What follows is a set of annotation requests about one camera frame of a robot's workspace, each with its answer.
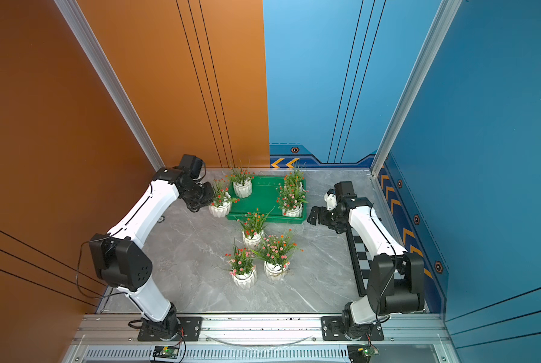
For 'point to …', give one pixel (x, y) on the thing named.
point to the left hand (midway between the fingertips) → (215, 196)
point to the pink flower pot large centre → (276, 252)
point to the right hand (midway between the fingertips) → (319, 221)
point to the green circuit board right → (361, 353)
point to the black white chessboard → (361, 260)
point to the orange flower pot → (295, 178)
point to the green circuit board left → (165, 352)
